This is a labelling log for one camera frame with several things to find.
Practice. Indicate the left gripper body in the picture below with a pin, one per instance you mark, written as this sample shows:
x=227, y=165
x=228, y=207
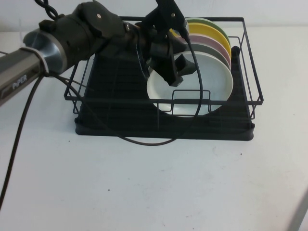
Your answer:
x=134, y=34

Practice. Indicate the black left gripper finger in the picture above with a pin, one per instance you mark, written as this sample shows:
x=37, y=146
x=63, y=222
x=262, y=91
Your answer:
x=166, y=62
x=184, y=65

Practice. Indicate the white plate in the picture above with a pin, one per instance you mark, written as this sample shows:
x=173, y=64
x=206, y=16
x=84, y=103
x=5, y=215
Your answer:
x=211, y=79

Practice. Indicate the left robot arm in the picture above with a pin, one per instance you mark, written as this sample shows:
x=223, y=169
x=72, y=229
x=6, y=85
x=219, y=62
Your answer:
x=72, y=41

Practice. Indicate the grey plate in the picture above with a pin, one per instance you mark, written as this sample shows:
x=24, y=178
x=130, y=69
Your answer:
x=209, y=47

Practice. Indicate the pink plate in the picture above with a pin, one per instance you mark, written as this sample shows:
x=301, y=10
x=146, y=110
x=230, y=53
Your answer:
x=207, y=38

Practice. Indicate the yellow plate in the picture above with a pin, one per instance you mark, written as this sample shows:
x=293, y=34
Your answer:
x=209, y=30

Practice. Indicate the green plate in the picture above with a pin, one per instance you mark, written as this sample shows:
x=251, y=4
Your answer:
x=204, y=21

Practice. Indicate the black plastic drip tray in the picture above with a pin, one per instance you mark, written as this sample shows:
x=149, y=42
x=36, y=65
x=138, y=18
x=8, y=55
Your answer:
x=216, y=134

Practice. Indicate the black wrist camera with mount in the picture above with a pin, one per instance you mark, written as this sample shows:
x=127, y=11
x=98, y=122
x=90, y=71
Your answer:
x=168, y=14

